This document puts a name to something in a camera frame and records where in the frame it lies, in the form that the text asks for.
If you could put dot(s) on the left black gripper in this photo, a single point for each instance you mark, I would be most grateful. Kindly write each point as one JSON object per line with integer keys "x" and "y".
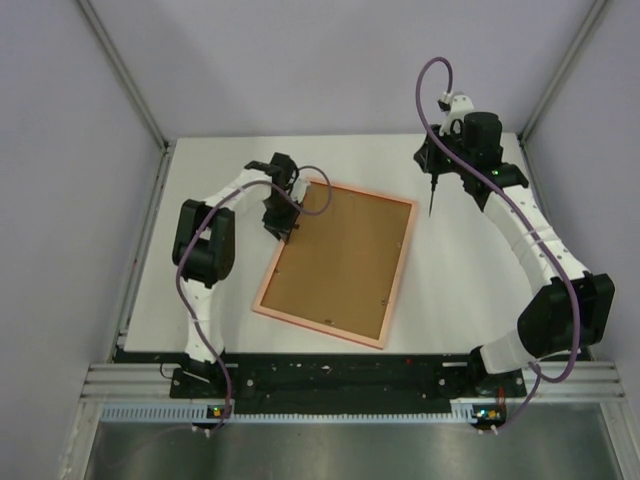
{"x": 282, "y": 228}

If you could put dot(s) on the right corner aluminium post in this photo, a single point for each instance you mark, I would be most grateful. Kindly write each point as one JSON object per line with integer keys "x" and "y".
{"x": 592, "y": 20}

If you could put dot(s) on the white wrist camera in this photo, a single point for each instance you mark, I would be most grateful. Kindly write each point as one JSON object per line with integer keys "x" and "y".
{"x": 455, "y": 106}
{"x": 299, "y": 189}

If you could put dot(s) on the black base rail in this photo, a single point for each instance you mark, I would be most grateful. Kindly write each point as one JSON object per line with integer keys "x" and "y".
{"x": 332, "y": 384}

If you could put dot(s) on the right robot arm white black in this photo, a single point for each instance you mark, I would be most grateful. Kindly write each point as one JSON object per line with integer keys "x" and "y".
{"x": 570, "y": 305}

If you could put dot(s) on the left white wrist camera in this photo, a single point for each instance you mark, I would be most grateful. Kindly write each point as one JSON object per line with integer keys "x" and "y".
{"x": 299, "y": 189}

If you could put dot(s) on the corner aluminium post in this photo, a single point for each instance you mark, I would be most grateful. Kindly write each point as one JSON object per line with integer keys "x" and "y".
{"x": 592, "y": 20}
{"x": 121, "y": 72}

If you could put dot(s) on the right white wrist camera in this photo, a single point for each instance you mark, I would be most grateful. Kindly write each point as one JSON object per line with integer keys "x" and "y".
{"x": 455, "y": 106}

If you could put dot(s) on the left corner aluminium post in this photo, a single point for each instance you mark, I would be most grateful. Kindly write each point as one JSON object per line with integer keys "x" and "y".
{"x": 121, "y": 72}

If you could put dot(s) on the grey slotted cable duct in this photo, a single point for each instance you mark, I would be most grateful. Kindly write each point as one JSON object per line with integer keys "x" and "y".
{"x": 209, "y": 414}

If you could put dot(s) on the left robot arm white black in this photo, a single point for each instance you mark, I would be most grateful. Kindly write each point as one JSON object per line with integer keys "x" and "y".
{"x": 204, "y": 247}

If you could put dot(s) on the red picture frame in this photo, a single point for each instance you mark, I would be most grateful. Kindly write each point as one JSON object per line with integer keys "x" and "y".
{"x": 340, "y": 271}

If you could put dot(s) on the red handled screwdriver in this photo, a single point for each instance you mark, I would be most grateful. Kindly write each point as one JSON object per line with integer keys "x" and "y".
{"x": 433, "y": 187}

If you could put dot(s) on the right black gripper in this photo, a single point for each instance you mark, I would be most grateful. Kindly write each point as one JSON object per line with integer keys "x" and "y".
{"x": 426, "y": 157}

